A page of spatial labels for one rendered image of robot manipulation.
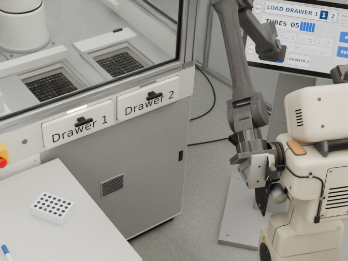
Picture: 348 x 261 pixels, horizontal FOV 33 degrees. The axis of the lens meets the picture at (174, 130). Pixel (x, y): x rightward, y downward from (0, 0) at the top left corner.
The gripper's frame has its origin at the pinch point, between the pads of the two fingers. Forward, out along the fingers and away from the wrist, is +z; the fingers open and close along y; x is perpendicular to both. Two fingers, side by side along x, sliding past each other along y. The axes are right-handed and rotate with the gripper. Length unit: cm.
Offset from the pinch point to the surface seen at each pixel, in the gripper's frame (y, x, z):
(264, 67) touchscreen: 2.1, 5.1, 1.9
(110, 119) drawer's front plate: 57, 37, -19
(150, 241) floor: 43, 93, 47
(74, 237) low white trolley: 53, 77, -54
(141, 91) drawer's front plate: 47, 24, -16
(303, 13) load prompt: -9.8, -19.2, 2.3
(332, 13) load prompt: -21.2, -21.1, 2.4
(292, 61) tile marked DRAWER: -8.6, 0.8, 2.0
